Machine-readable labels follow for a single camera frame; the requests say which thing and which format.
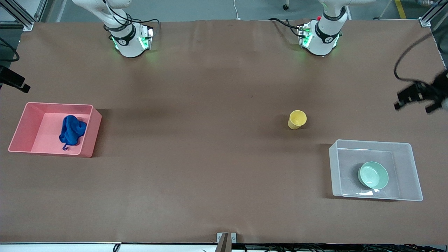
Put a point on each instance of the clear plastic bin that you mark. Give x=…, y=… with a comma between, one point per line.
x=406, y=175

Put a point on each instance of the blue cloth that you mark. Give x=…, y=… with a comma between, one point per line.
x=71, y=131

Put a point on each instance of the metal table edge bracket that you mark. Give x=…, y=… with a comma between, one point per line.
x=226, y=241

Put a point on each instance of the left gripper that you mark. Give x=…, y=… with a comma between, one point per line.
x=435, y=89

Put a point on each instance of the black caster wheel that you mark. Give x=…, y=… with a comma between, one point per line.
x=286, y=6

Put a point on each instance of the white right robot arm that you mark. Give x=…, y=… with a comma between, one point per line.
x=127, y=43

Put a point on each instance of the aluminium frame profile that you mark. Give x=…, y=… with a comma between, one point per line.
x=21, y=15
x=428, y=19

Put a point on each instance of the mint green bowl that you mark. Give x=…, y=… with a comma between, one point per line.
x=373, y=175

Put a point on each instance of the pink plastic bin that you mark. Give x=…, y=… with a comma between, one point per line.
x=42, y=133

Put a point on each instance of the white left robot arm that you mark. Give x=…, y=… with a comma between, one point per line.
x=322, y=42

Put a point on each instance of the yellow plastic cup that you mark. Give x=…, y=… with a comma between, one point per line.
x=296, y=119

